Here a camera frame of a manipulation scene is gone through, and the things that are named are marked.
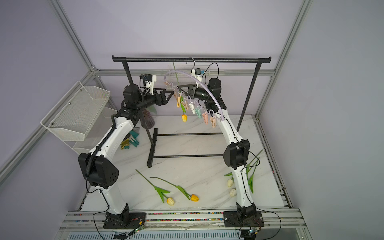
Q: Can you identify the purple ribbed vase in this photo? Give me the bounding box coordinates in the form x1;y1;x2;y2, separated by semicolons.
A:
141;109;155;129

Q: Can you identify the blue tulip lower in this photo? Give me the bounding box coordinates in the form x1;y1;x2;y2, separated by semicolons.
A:
247;150;263;194

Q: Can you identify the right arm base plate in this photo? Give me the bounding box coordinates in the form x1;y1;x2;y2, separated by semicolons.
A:
223;211;265;228

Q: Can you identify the white tulip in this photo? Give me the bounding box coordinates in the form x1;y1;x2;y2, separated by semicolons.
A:
225;173;235;188
229;188;237;197

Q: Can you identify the pale yellow tulip front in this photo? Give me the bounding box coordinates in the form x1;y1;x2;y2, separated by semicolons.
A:
136;170;175;206

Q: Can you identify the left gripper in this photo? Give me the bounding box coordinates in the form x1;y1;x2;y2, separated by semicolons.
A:
136;89;174;112

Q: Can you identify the white tulip upper right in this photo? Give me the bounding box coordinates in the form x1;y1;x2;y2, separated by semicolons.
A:
225;173;235;188

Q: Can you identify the sunflower bouquet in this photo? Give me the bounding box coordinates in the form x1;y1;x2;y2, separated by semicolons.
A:
147;106;157;115

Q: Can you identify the white wire wall basket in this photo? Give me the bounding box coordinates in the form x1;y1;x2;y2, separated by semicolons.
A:
163;68;207;90

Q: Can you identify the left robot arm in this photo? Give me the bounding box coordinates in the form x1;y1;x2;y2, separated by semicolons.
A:
78;84;174;216

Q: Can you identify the white mesh two-tier shelf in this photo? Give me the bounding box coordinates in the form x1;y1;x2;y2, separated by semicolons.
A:
41;82;117;155

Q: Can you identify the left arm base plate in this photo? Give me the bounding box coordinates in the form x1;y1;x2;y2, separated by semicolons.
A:
103;212;147;229

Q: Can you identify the black clothes rack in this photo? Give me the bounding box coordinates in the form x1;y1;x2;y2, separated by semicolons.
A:
111;55;272;168

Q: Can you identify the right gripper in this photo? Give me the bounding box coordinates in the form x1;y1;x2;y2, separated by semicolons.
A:
178;84;213;103

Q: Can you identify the aluminium front rail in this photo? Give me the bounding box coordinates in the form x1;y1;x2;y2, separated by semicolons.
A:
55;209;312;240

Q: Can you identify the white tulip lower right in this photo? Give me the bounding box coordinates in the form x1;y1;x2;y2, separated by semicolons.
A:
229;188;237;197

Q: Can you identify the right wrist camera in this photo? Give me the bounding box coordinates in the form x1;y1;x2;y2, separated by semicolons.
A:
191;68;204;83

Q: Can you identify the green gardening glove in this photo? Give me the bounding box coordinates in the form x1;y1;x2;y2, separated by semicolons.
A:
129;131;140;147

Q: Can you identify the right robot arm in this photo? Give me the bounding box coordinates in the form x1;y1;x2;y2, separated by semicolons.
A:
178;78;257;220

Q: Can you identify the purple clip hanger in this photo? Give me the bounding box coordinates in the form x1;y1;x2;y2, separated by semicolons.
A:
164;67;227;127

